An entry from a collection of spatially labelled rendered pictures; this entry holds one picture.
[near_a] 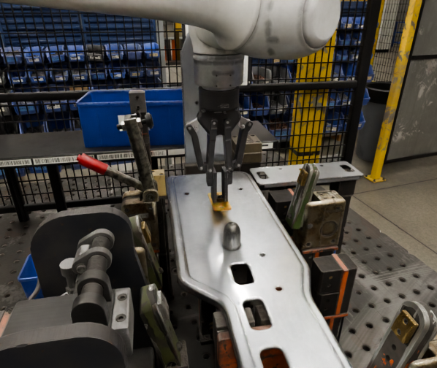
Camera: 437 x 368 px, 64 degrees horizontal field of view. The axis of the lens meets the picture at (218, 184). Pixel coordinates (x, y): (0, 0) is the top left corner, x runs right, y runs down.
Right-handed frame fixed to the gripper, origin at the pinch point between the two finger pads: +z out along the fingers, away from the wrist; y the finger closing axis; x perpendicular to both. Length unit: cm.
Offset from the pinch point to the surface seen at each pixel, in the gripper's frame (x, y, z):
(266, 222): -7.0, 8.4, 5.9
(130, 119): -2.1, -16.3, -15.6
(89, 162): -1.5, -24.6, -7.8
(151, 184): -2.3, -13.8, -2.6
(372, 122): 231, 195, 67
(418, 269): 4, 61, 36
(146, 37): 194, -12, -15
